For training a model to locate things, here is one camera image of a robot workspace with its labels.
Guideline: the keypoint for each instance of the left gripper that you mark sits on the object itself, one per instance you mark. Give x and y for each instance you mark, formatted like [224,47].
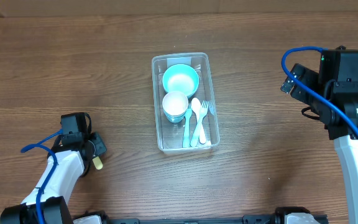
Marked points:
[97,146]

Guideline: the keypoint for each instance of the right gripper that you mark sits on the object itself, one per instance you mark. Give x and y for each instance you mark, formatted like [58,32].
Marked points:
[307,76]

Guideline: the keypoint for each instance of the yellow plastic fork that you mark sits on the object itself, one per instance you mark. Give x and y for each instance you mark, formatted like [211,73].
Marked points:
[97,163]

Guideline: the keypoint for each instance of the pink plastic cup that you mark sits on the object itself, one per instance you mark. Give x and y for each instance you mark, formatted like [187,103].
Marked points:
[175,103]

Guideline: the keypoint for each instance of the green plastic fork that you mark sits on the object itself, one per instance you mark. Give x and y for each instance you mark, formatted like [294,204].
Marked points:
[186,134]

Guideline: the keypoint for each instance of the light blue plastic fork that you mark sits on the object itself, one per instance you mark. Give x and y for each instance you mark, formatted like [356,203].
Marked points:
[199,124]

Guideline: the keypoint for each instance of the light blue bowl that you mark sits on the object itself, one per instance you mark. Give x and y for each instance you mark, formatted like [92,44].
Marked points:
[181,77]

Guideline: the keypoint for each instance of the pink plastic spoon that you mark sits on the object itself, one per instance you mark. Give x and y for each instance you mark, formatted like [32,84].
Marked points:
[197,115]

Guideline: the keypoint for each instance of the green plastic cup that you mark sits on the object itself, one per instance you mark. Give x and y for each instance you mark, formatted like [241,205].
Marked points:
[175,119]

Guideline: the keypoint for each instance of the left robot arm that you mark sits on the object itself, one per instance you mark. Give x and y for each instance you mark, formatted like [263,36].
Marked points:
[47,203]

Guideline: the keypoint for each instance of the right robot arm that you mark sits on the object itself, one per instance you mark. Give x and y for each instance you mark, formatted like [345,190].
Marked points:
[340,118]

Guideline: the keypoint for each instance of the clear plastic container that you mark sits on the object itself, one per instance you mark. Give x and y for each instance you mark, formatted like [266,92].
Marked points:
[204,131]

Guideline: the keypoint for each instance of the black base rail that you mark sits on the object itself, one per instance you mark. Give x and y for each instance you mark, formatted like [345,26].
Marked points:
[280,215]

